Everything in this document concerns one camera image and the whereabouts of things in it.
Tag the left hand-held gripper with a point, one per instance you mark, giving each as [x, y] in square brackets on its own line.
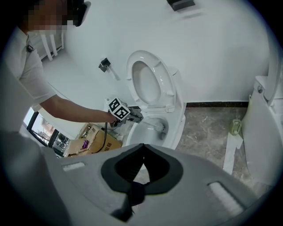
[118, 109]

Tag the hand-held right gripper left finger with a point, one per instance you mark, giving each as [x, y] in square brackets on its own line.
[130, 165]

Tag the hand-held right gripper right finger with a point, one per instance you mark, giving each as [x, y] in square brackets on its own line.
[158, 167]

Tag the white toilet brush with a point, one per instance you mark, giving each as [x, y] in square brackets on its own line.
[159, 127]

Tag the white oval toilet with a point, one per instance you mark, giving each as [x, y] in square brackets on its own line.
[174, 123]

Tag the person's left forearm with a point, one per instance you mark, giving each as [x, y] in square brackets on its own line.
[77, 110]

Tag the square-sided white toilet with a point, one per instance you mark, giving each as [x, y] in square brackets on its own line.
[261, 132]

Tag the large torn cardboard box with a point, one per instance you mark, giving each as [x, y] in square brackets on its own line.
[106, 143]

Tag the purple cloth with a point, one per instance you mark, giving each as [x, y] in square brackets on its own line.
[85, 144]

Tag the white paper strip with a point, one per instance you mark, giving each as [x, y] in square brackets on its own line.
[230, 154]

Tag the pale green plastic object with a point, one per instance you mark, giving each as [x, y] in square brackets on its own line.
[231, 128]

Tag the black framed window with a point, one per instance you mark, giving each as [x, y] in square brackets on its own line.
[37, 130]

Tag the white ceiling pipes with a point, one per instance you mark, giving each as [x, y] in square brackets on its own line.
[49, 50]

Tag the person's white shirt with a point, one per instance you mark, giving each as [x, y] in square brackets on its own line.
[33, 72]

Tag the black collar clip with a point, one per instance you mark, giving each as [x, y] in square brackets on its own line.
[29, 47]

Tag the person's head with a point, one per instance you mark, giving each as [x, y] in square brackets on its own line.
[44, 19]

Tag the black wall paper holder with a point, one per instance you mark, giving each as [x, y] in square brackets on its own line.
[104, 65]

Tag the black head camera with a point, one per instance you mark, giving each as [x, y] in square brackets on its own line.
[80, 14]

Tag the black wall shelf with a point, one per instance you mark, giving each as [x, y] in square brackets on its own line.
[180, 4]

